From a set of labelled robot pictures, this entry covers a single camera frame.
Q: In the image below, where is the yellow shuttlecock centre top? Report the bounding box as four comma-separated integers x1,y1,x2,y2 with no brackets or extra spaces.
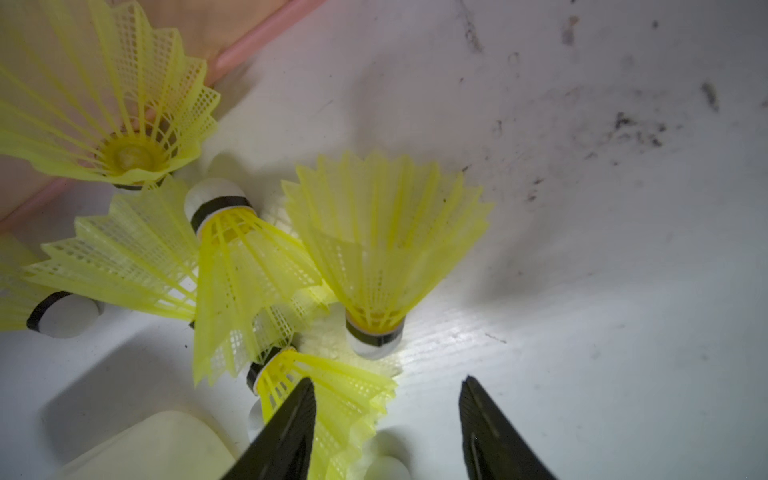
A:
1,1,220,188

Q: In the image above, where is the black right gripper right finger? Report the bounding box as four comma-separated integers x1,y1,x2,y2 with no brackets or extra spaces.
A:
459,376,556,480

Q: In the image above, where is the yellow shuttlecock middle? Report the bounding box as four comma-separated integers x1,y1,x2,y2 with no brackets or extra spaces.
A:
184,178,336,383

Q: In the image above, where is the yellow shuttlecock right top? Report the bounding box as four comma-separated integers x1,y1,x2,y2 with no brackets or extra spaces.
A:
282,151,493,360

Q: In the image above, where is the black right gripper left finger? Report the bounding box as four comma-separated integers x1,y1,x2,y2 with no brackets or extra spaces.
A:
223,378,316,480

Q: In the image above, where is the pink plastic tray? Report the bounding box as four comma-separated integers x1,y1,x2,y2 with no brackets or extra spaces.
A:
1,0,323,233

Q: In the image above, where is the yellow shuttlecock bottom centre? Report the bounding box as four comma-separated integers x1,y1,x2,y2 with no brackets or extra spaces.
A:
247,347,397,479

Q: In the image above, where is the white plastic storage box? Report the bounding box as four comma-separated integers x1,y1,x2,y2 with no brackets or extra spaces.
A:
53,410,236,480

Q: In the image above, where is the beige folded cloth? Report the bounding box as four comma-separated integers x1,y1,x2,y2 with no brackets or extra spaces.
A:
140,0,286,61

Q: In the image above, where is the yellow shuttlecock far right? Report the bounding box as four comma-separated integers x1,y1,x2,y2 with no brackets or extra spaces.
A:
25,176,199,322

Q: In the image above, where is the yellow shuttlecock bottom right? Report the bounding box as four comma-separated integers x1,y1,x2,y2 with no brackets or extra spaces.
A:
1,234,104,339

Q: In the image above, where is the yellow shuttlecock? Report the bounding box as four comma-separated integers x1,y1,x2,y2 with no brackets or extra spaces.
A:
25,176,199,322
1,1,220,188
247,347,397,479
184,178,336,383
282,151,493,360
1,234,104,339

